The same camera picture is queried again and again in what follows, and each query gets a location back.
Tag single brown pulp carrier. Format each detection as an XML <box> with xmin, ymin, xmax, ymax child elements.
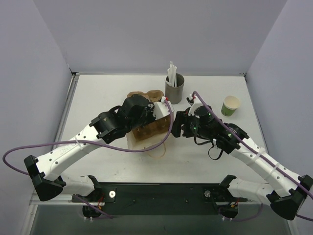
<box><xmin>132</xmin><ymin>115</ymin><xmax>171</xmax><ymax>141</ymax></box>

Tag brown paper takeout bag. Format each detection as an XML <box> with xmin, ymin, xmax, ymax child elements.
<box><xmin>126</xmin><ymin>131</ymin><xmax>168</xmax><ymax>150</ymax></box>

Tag brown pulp cup carrier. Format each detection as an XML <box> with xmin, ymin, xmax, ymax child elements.
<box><xmin>127</xmin><ymin>90</ymin><xmax>164</xmax><ymax>102</ymax></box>

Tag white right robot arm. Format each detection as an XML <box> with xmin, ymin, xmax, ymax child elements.
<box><xmin>172</xmin><ymin>106</ymin><xmax>313</xmax><ymax>220</ymax></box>

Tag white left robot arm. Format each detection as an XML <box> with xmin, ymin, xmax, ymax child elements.
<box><xmin>24</xmin><ymin>94</ymin><xmax>156</xmax><ymax>201</ymax></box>

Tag grey cylindrical straw holder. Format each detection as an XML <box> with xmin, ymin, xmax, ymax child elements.
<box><xmin>165</xmin><ymin>73</ymin><xmax>184</xmax><ymax>104</ymax></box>

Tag white wrapped straws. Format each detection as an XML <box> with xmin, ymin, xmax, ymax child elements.
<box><xmin>167</xmin><ymin>61</ymin><xmax>178</xmax><ymax>87</ymax></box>

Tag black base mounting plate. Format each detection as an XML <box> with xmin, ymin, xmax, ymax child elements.
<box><xmin>71</xmin><ymin>196</ymin><xmax>246</xmax><ymax>216</ymax></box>

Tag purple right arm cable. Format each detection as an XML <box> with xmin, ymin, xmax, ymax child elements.
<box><xmin>192</xmin><ymin>90</ymin><xmax>313</xmax><ymax>222</ymax></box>

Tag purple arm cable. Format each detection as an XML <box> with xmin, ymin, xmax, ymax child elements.
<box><xmin>2</xmin><ymin>97</ymin><xmax>175</xmax><ymax>220</ymax></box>
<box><xmin>192</xmin><ymin>90</ymin><xmax>313</xmax><ymax>222</ymax></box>

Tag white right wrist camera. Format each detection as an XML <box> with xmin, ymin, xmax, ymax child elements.
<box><xmin>186</xmin><ymin>93</ymin><xmax>203</xmax><ymax>116</ymax></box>

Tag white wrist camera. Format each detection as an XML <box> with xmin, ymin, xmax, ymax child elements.
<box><xmin>152</xmin><ymin>96</ymin><xmax>174</xmax><ymax>120</ymax></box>
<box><xmin>186</xmin><ymin>93</ymin><xmax>203</xmax><ymax>116</ymax></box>

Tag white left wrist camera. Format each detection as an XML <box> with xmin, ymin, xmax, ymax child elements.
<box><xmin>152</xmin><ymin>96</ymin><xmax>174</xmax><ymax>120</ymax></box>

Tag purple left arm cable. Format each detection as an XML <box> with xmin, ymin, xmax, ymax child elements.
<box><xmin>2</xmin><ymin>97</ymin><xmax>175</xmax><ymax>220</ymax></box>

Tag aluminium frame rail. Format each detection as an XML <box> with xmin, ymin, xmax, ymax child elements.
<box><xmin>29</xmin><ymin>183</ymin><xmax>293</xmax><ymax>206</ymax></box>

